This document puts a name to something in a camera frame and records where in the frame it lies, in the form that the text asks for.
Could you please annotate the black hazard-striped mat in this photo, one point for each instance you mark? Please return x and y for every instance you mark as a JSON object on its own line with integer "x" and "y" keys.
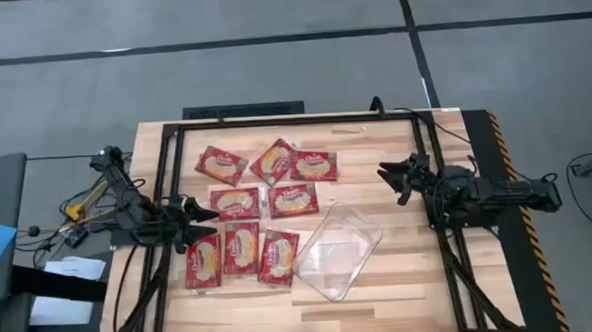
{"x": 532, "y": 296}

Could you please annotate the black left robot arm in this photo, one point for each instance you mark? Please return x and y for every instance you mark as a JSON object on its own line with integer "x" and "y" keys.
{"x": 127, "y": 198}

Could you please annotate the black padded bar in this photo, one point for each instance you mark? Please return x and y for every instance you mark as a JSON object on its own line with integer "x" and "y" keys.
{"x": 56, "y": 289}

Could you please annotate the white paper sheet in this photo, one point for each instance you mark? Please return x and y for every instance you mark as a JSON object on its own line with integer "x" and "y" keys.
{"x": 75, "y": 268}
{"x": 57, "y": 311}

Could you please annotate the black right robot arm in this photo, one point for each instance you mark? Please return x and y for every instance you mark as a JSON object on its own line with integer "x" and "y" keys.
{"x": 502, "y": 192}

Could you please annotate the clear plastic tray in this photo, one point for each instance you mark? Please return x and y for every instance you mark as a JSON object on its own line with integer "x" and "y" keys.
{"x": 340, "y": 254}

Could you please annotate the small white label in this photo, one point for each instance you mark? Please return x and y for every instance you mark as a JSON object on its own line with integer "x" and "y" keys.
{"x": 450, "y": 109}

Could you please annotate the small black device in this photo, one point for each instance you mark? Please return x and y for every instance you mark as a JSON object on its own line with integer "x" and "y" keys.
{"x": 76, "y": 237}

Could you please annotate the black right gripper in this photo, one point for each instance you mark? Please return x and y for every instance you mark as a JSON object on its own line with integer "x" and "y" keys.
{"x": 421, "y": 173}

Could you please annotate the black round knob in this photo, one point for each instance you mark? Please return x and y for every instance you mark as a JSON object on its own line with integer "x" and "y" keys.
{"x": 34, "y": 231}

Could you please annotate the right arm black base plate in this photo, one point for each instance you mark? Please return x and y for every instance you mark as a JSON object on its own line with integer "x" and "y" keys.
{"x": 486, "y": 222}

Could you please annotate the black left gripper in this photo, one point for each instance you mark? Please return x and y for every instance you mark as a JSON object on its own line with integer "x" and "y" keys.
{"x": 171, "y": 224}

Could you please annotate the yellow connector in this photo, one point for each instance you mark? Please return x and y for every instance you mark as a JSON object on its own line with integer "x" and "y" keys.
{"x": 75, "y": 211}

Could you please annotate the grey chair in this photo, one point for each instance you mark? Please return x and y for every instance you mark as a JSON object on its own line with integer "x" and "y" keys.
{"x": 2, "y": 189}

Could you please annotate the black aluminium table frame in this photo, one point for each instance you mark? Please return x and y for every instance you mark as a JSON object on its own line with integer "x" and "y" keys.
{"x": 294, "y": 121}

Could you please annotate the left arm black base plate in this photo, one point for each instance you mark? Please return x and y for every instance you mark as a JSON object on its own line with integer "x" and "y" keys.
{"x": 121, "y": 239}

